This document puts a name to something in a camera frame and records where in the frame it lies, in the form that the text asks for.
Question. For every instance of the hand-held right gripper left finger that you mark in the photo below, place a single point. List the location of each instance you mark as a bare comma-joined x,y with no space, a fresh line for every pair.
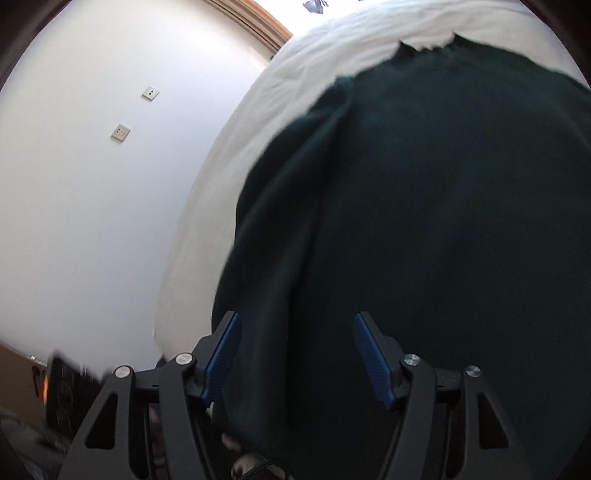
224,355

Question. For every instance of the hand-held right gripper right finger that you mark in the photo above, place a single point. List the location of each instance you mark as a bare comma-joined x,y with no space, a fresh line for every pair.
371,360

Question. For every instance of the dark green garment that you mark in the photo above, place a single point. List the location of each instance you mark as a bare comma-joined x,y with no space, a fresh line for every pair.
415,207

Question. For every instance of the white bed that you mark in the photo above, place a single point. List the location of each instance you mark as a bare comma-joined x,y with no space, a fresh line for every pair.
258,115

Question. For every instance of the blue hanging garment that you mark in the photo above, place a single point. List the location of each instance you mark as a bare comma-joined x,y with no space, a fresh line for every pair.
315,5

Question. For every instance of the white wall socket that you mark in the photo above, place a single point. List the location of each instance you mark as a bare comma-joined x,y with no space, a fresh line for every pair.
120,133
150,93

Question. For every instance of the wooden door frame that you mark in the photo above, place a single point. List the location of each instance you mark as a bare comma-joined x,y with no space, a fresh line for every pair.
258,23

